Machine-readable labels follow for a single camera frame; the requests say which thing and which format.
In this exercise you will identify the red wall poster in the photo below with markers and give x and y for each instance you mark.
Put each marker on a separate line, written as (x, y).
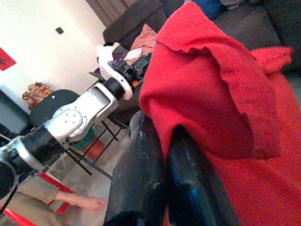
(5, 58)

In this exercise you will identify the brown curtain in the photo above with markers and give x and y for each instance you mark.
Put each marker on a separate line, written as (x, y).
(105, 9)

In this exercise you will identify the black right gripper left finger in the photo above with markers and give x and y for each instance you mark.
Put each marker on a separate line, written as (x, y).
(136, 176)

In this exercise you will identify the red pillow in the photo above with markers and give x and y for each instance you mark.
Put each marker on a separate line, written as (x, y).
(200, 94)

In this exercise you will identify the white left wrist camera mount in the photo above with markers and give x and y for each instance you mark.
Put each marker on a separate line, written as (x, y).
(105, 66)

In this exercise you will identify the golden statue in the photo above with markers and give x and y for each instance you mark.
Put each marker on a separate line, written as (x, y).
(36, 90)

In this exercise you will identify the pink cloth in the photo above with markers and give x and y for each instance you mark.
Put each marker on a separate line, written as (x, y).
(145, 40)

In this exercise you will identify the black folding chair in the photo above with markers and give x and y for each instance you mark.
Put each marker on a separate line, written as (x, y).
(44, 110)

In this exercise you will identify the dark grey cabinet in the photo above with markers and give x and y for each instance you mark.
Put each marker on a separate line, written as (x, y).
(9, 113)

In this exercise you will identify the white purple cloth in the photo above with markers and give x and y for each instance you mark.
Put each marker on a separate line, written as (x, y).
(132, 55)

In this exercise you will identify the black wall switch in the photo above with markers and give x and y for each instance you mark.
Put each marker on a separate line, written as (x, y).
(59, 30)

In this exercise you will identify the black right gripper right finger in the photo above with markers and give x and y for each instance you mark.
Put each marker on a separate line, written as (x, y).
(188, 188)

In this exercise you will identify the orange pot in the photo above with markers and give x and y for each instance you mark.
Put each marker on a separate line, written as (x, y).
(94, 149)

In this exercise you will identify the red metal frame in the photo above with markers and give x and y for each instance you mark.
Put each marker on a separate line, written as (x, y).
(50, 181)

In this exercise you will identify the long brown fabric sofa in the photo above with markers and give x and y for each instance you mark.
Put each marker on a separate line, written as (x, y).
(247, 28)

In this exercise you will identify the blue pillow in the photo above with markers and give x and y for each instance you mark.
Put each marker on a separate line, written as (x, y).
(209, 8)

